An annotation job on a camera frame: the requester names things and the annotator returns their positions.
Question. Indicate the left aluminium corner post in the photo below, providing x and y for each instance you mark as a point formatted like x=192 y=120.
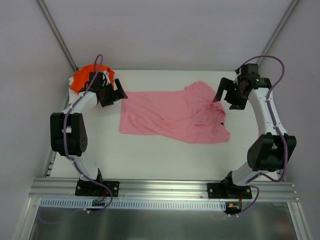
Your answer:
x=56 y=33

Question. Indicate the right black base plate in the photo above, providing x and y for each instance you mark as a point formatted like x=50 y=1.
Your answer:
x=222 y=191

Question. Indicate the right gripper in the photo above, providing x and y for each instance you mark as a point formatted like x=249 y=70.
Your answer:
x=230 y=95

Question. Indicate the white slotted cable duct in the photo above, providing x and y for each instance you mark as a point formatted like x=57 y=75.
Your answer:
x=134 y=204

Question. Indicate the right aluminium side rail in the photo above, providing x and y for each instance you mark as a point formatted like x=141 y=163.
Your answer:
x=268 y=156

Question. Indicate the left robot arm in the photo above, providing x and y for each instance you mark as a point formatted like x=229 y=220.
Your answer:
x=68 y=136

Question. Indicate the right aluminium corner post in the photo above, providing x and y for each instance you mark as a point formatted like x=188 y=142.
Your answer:
x=280 y=26

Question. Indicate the white t shirt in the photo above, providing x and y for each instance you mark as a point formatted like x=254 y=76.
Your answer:
x=73 y=90

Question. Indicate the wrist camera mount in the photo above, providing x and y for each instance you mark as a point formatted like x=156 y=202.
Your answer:
x=108 y=75
x=240 y=75

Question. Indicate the aluminium front rail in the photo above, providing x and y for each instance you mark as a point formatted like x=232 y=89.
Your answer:
x=180 y=190

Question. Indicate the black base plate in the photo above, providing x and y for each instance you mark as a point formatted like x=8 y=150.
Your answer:
x=89 y=189
x=222 y=191

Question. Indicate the pink t shirt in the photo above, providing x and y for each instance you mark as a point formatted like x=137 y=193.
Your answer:
x=189 y=115

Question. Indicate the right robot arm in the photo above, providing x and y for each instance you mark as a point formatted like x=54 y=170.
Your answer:
x=243 y=176

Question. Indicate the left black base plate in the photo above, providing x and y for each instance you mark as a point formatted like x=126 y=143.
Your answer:
x=89 y=189

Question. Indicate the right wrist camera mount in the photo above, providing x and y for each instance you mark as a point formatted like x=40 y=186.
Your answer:
x=240 y=75

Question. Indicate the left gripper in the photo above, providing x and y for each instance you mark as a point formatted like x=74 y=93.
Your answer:
x=113 y=92

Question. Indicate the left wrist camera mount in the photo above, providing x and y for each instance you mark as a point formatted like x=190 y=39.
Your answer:
x=108 y=75

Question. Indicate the orange t shirt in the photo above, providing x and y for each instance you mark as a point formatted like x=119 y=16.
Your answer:
x=83 y=74

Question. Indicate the aluminium corner post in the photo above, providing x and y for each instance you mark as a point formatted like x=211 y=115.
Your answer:
x=280 y=26
x=56 y=33

